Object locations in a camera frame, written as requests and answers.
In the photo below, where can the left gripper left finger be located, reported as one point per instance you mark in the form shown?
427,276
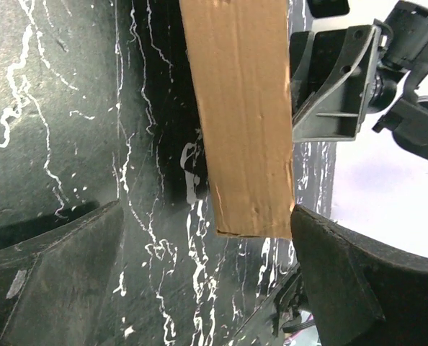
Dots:
54,274

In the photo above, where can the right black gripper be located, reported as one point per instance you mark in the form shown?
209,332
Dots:
338,76

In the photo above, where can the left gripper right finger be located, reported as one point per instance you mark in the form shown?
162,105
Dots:
360,290

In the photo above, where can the cardboard box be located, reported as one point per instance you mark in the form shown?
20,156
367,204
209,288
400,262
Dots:
240,65

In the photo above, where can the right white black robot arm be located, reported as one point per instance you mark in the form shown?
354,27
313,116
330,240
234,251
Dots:
407,121

